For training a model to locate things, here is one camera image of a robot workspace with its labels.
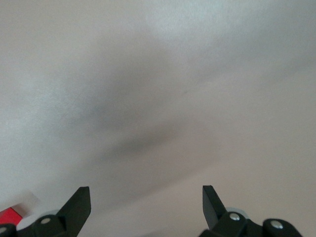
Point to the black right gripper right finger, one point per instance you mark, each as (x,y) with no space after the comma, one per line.
(214,212)

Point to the red cube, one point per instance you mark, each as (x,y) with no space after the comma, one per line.
(9,216)

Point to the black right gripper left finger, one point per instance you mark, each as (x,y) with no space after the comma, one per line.
(74,212)

